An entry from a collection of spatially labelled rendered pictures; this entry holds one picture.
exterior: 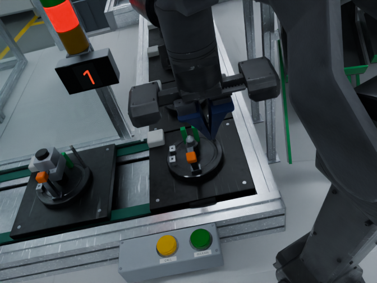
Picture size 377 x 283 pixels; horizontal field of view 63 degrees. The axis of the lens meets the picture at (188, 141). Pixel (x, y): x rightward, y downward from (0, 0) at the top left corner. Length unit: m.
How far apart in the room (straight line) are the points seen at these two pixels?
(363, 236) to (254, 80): 0.22
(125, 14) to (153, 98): 1.46
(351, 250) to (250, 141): 0.59
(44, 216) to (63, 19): 0.45
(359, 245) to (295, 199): 0.59
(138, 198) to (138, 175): 0.08
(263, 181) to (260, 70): 0.38
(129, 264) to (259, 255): 0.28
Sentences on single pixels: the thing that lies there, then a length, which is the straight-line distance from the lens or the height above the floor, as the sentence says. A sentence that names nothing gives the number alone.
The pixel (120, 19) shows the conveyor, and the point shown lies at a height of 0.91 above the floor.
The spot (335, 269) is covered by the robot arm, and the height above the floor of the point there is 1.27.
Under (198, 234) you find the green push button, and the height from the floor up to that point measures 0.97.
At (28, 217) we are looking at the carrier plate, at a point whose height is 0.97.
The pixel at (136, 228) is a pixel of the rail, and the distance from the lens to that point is 0.72.
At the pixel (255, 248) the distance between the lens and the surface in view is 0.75.
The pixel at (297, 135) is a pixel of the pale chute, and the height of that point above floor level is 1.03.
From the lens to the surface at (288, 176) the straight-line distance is 0.86.
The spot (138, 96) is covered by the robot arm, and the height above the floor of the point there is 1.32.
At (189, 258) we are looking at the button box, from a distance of 0.65.
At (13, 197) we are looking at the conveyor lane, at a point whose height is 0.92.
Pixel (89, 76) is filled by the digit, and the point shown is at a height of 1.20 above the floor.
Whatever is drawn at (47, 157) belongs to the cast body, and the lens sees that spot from 0.78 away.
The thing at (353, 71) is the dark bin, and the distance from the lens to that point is 0.61.
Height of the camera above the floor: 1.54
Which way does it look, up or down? 44 degrees down
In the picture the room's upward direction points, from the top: 16 degrees counter-clockwise
